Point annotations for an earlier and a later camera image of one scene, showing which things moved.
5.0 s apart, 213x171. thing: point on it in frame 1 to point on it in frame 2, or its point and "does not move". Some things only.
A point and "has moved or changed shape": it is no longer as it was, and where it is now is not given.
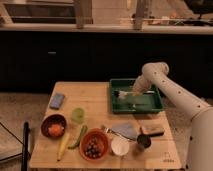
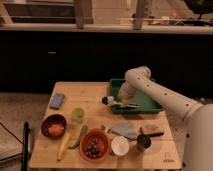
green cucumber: (83, 131) does not move
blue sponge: (56, 100) does not move
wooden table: (80, 132) does not move
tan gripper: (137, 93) to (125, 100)
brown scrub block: (152, 130) does not move
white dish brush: (123, 95) has moved or changed shape
